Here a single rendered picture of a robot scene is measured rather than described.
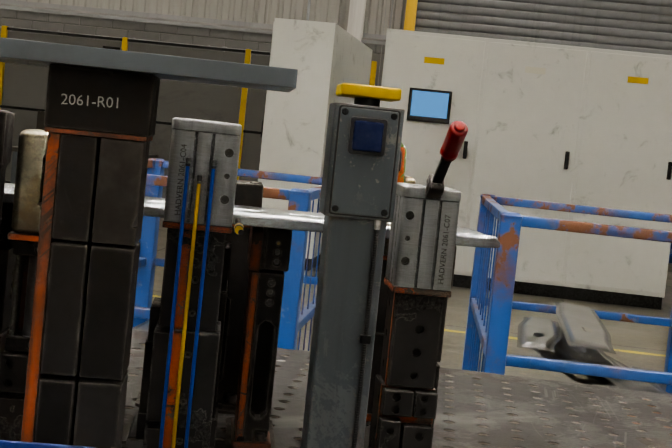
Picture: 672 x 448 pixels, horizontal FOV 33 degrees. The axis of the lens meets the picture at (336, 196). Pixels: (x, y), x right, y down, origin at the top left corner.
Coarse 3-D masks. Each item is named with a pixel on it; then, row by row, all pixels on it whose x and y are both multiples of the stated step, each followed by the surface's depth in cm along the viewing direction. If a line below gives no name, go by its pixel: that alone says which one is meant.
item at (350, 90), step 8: (336, 88) 117; (344, 88) 112; (352, 88) 112; (360, 88) 112; (368, 88) 112; (376, 88) 112; (384, 88) 112; (392, 88) 112; (344, 96) 116; (352, 96) 114; (360, 96) 112; (368, 96) 112; (376, 96) 112; (384, 96) 112; (392, 96) 112; (400, 96) 113; (360, 104) 114; (368, 104) 114; (376, 104) 114
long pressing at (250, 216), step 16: (144, 208) 138; (160, 208) 138; (240, 208) 150; (256, 208) 153; (272, 208) 156; (256, 224) 139; (272, 224) 139; (288, 224) 139; (304, 224) 140; (320, 224) 140; (464, 240) 142; (480, 240) 142; (496, 240) 143
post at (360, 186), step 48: (336, 144) 112; (384, 144) 112; (336, 192) 112; (384, 192) 113; (336, 240) 113; (384, 240) 113; (336, 288) 113; (336, 336) 113; (336, 384) 114; (336, 432) 114
